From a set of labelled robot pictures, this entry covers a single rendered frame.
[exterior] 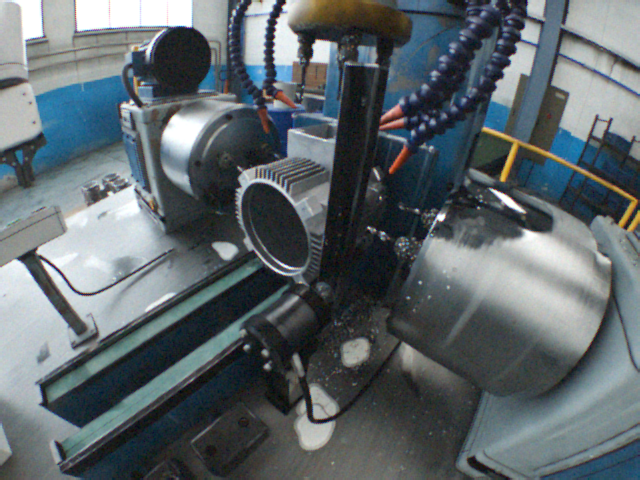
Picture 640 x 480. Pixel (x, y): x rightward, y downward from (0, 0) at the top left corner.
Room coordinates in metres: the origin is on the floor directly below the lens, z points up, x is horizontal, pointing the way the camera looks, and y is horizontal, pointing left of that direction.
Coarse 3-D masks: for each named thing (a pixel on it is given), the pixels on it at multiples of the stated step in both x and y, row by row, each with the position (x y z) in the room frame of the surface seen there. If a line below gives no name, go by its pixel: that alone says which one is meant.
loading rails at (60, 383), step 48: (192, 288) 0.25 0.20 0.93; (240, 288) 0.29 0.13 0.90; (144, 336) 0.15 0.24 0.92; (192, 336) 0.20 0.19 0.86; (240, 336) 0.18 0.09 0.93; (48, 384) 0.02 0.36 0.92; (96, 384) 0.06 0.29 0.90; (144, 384) 0.10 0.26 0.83; (192, 384) 0.10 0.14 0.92; (240, 384) 0.15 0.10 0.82; (96, 432) -0.01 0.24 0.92; (144, 432) 0.02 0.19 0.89
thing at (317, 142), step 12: (288, 132) 0.40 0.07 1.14; (300, 132) 0.39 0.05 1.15; (312, 132) 0.45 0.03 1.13; (324, 132) 0.48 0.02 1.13; (288, 144) 0.40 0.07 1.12; (300, 144) 0.39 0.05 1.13; (312, 144) 0.37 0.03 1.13; (324, 144) 0.36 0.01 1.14; (288, 156) 0.40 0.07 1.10; (300, 156) 0.39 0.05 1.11; (312, 156) 0.37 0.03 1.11; (324, 156) 0.36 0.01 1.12; (324, 168) 0.36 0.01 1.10
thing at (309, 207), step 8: (376, 168) 0.43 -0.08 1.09; (240, 176) 0.35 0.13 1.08; (248, 176) 0.34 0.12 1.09; (376, 176) 0.42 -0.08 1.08; (384, 176) 0.43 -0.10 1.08; (304, 200) 0.28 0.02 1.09; (312, 200) 0.28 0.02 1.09; (304, 208) 0.28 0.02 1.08; (312, 208) 0.27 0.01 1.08; (320, 208) 0.28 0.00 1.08; (304, 216) 0.27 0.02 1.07; (312, 216) 0.27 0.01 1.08; (248, 240) 0.34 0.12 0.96; (248, 248) 0.35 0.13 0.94; (304, 272) 0.28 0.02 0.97; (296, 280) 0.28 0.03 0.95; (304, 280) 0.27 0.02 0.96; (312, 280) 0.28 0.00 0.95
